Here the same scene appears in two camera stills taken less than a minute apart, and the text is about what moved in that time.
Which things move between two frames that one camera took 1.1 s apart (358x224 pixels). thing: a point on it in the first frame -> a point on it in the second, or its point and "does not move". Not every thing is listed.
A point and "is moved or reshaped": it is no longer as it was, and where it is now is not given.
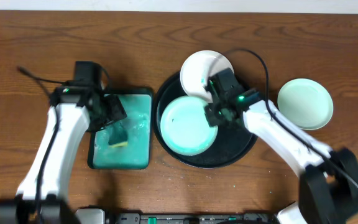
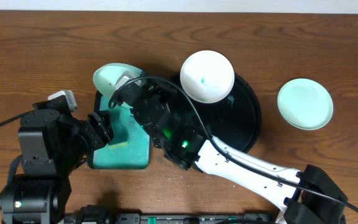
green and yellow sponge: [117, 137] does not move
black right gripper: [214, 101] -> [132, 94]
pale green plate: [184, 127] is moved or reshaped
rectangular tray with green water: [127, 144] does not move
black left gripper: [111, 112] -> [99, 129]
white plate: [197, 68] does not move
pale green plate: [305, 103] does not move
